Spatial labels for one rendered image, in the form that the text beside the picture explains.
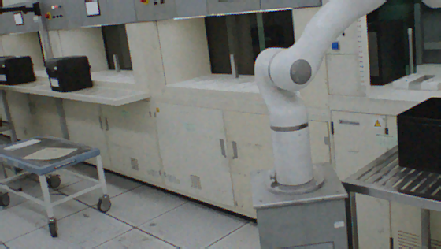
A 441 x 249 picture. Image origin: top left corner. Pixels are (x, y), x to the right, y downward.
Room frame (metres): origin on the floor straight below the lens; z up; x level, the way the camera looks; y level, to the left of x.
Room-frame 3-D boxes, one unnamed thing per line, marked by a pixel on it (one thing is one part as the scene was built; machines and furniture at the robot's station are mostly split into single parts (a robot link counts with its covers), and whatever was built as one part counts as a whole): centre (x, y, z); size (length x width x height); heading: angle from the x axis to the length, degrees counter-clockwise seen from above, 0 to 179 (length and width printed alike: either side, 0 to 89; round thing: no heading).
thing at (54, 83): (3.61, 1.59, 0.93); 0.30 x 0.28 x 0.26; 44
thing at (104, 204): (3.12, 1.67, 0.24); 0.97 x 0.52 x 0.48; 50
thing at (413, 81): (2.07, -0.73, 0.89); 0.22 x 0.21 x 0.04; 137
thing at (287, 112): (1.38, -0.04, 1.07); 0.19 x 0.12 x 0.24; 25
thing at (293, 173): (1.35, -0.05, 0.85); 0.19 x 0.19 x 0.18
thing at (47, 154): (2.98, 1.55, 0.47); 0.31 x 0.23 x 0.02; 69
